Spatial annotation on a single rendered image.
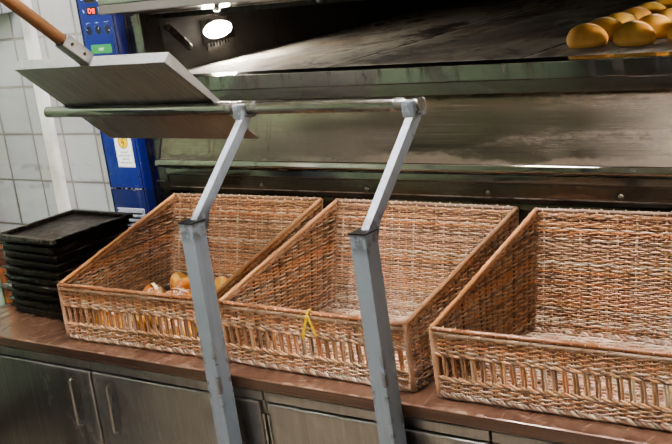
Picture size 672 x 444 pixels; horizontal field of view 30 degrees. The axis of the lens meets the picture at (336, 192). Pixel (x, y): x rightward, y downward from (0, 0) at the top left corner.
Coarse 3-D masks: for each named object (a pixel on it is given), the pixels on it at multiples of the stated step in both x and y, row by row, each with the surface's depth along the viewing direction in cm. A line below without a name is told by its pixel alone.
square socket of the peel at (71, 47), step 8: (64, 40) 292; (72, 40) 294; (64, 48) 293; (72, 48) 294; (80, 48) 296; (72, 56) 296; (80, 56) 296; (88, 56) 298; (80, 64) 299; (88, 64) 298
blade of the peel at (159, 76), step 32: (32, 64) 313; (64, 64) 305; (96, 64) 297; (128, 64) 290; (160, 64) 284; (64, 96) 323; (96, 96) 316; (128, 96) 308; (160, 96) 302; (192, 96) 295; (128, 128) 330; (160, 128) 322; (192, 128) 315; (224, 128) 308
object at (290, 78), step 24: (240, 72) 341; (264, 72) 333; (288, 72) 325; (312, 72) 320; (336, 72) 315; (360, 72) 310; (384, 72) 305; (408, 72) 301; (432, 72) 296; (456, 72) 292; (480, 72) 288; (504, 72) 284; (528, 72) 280; (552, 72) 276; (576, 72) 273; (600, 72) 269; (624, 72) 266; (648, 72) 262
